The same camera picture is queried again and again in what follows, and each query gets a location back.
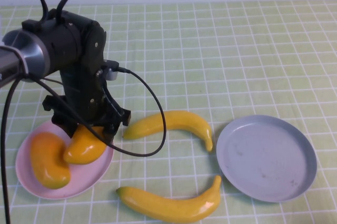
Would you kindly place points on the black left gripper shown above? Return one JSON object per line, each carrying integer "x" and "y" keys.
{"x": 81, "y": 97}

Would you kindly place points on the orange yellow mango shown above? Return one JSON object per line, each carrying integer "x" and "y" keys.
{"x": 84, "y": 150}

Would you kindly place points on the orange mango with green tip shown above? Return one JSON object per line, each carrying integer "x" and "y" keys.
{"x": 48, "y": 160}

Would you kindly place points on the strongly curved yellow banana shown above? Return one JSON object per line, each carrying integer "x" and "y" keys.
{"x": 184, "y": 120}

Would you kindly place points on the large yellow banana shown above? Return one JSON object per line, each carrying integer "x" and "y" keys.
{"x": 168, "y": 208}

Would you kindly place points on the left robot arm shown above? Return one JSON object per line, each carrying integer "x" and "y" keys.
{"x": 60, "y": 42}

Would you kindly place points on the pink round plate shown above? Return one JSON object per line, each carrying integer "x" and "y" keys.
{"x": 87, "y": 179}

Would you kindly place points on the grey round plate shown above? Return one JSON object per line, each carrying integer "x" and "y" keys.
{"x": 266, "y": 158}

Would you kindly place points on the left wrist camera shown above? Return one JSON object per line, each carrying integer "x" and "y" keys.
{"x": 111, "y": 75}

